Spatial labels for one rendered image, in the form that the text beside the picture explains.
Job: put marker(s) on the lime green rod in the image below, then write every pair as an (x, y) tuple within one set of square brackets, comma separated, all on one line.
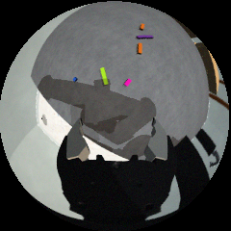
[(104, 76)]

